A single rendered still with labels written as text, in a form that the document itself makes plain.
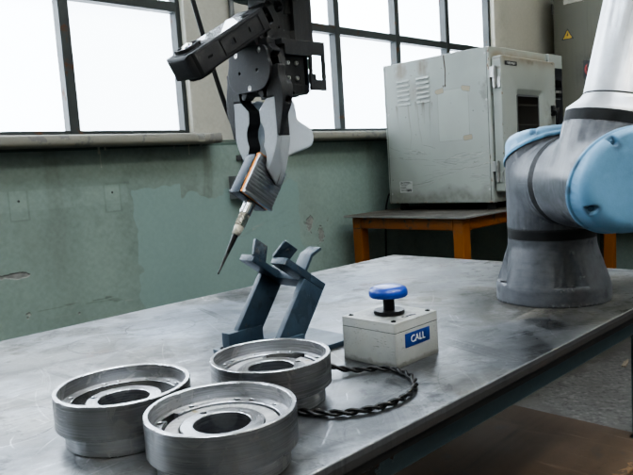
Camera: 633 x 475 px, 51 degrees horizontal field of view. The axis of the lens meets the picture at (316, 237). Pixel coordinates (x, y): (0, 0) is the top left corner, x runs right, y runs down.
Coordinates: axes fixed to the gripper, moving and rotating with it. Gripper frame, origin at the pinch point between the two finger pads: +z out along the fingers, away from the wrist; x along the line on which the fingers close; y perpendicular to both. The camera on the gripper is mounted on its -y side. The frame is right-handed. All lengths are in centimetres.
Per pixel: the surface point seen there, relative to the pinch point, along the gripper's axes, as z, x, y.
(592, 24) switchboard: -74, 122, 358
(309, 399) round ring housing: 18.7, -16.6, -10.0
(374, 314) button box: 15.2, -11.0, 4.7
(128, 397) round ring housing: 17.5, -6.7, -21.1
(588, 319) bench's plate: 19.7, -21.8, 30.0
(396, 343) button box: 17.1, -15.5, 2.6
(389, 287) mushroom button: 12.3, -12.9, 5.0
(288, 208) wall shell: 16, 152, 134
